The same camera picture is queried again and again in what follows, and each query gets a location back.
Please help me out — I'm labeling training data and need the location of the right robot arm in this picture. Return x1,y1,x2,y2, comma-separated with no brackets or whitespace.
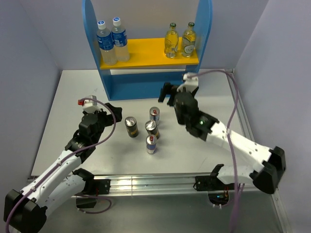
158,82,286,194

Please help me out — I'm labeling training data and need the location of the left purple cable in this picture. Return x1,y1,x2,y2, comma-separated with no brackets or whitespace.
4,98,117,233

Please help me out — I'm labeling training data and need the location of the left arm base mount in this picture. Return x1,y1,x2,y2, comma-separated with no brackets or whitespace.
76,179,111,210

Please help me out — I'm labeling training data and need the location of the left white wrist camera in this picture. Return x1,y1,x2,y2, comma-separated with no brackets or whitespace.
78,95,101,114

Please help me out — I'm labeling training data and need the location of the left plastic water bottle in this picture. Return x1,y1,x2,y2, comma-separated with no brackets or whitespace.
97,20,117,66

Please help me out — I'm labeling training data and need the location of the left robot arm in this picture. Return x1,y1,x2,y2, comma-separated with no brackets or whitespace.
3,98,122,233

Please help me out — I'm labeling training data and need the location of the aluminium side rail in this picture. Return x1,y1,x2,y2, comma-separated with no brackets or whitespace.
225,69,254,142

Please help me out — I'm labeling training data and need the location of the far red bull can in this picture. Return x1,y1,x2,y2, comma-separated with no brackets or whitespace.
149,106,160,125

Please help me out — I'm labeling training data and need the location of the black yellow can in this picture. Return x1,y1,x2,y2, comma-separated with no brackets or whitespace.
145,120,160,139
124,116,139,138

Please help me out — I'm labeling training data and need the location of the blue and yellow shelf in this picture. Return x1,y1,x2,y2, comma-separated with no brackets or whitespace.
82,0,213,100

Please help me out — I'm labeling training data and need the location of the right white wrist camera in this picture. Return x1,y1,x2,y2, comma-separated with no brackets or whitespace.
177,72,199,96

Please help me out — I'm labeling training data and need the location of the plastic water bottle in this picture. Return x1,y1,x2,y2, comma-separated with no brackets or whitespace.
97,20,117,66
111,17,130,62

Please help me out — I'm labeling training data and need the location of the aluminium front rail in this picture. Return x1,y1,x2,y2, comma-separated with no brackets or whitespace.
26,171,243,198

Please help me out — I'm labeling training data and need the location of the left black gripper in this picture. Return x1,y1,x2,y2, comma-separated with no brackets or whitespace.
83,102,121,144

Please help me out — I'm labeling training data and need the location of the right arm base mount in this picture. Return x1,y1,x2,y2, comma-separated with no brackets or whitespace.
193,175,235,209

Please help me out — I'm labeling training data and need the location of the right plastic water bottle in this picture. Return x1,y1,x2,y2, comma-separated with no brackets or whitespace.
111,17,130,62

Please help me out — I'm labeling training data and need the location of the near red bull can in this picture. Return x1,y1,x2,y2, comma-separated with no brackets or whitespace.
146,134,157,154

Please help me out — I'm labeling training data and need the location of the left black yellow can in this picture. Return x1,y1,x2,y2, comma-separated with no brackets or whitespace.
124,116,139,138

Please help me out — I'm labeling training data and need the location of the centre black yellow can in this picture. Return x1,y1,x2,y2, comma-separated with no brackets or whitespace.
145,120,160,139

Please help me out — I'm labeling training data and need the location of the red bull can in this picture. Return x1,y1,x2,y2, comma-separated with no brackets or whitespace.
149,106,160,125
146,134,157,154

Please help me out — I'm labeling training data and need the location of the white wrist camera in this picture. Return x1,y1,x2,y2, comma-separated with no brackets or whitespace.
78,95,101,114
177,72,199,96

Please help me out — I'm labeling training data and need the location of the green-capped glass bottle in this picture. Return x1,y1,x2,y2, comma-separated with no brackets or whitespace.
164,23,179,58
181,22,196,57

